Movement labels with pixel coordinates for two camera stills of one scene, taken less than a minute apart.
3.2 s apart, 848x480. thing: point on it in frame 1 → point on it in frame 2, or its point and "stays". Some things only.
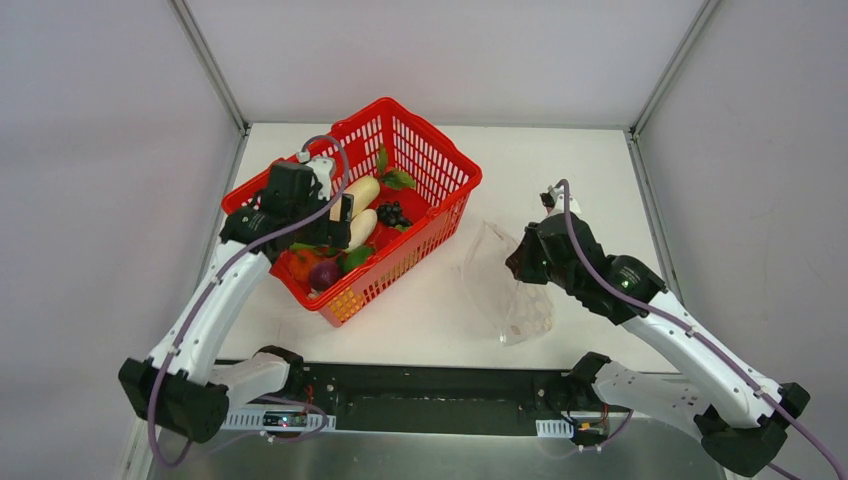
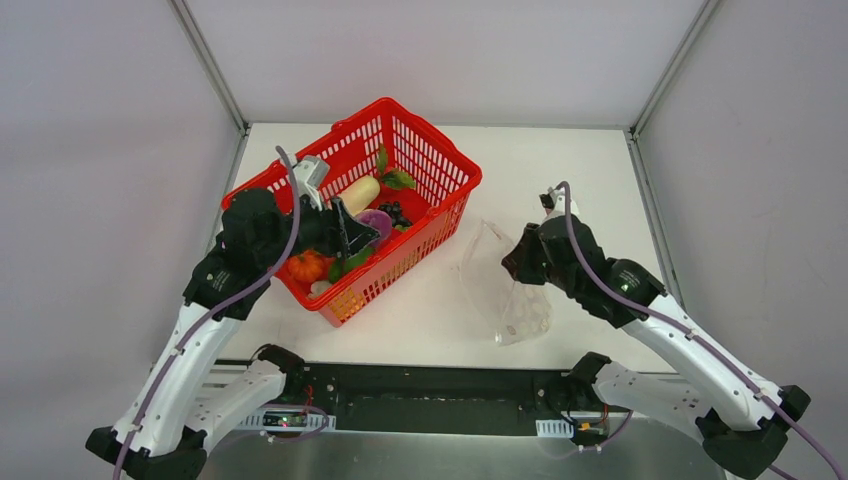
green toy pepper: [354, 258] stays
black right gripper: [525, 250] stays
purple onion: [323, 274] → [378, 220]
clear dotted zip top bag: [513, 309] stays
